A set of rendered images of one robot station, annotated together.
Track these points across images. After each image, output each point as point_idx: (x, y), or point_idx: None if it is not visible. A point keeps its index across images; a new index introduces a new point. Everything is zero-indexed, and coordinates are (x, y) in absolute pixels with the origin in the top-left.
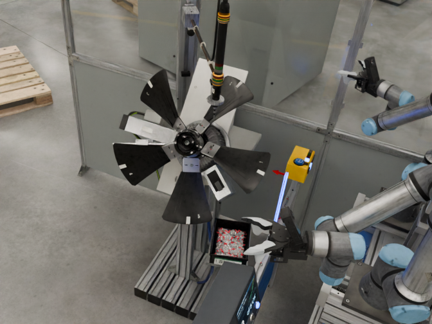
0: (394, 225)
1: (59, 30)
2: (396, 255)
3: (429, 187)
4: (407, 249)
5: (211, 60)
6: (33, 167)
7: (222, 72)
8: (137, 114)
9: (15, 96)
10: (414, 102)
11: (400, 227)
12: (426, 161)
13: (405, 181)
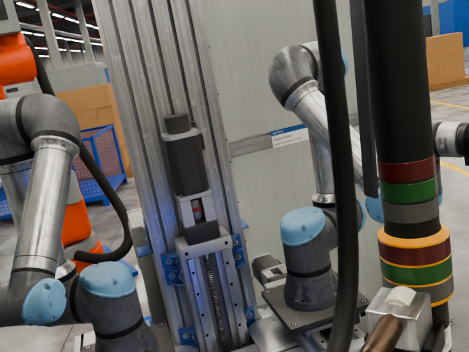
0: (173, 345)
1: None
2: (308, 214)
3: (315, 67)
4: (285, 218)
5: (352, 332)
6: None
7: (383, 227)
8: None
9: None
10: (49, 173)
11: (170, 339)
12: (65, 279)
13: (310, 89)
